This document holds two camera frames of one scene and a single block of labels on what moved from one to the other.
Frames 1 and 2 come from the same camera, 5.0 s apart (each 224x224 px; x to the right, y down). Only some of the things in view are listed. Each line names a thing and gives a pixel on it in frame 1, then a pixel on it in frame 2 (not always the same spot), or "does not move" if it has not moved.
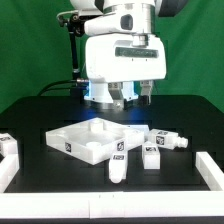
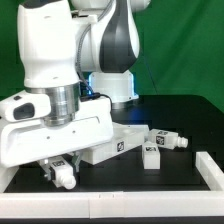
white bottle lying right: [167, 139] does not move
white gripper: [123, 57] -> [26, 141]
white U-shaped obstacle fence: [168, 204] does not move
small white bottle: [118, 164] -> [61, 172]
